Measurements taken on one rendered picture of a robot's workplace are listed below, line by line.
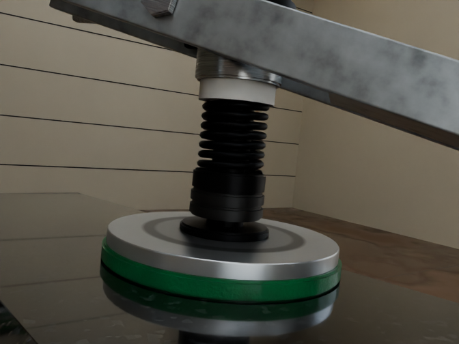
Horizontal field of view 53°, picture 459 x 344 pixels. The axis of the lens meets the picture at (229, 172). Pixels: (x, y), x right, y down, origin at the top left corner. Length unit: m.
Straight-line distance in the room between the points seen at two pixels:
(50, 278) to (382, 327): 0.24
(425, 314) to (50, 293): 0.27
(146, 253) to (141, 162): 5.37
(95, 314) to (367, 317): 0.18
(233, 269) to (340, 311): 0.08
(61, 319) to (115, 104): 5.28
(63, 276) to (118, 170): 5.24
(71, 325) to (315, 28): 0.26
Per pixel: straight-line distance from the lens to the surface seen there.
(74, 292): 0.34
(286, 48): 0.37
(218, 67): 0.40
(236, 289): 0.34
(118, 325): 0.29
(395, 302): 0.40
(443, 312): 0.40
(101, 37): 5.56
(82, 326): 0.29
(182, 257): 0.34
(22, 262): 0.41
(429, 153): 5.89
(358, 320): 0.34
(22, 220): 0.58
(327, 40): 0.37
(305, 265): 0.36
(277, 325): 0.31
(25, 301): 0.33
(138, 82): 5.68
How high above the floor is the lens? 0.96
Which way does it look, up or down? 4 degrees down
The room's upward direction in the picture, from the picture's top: 5 degrees clockwise
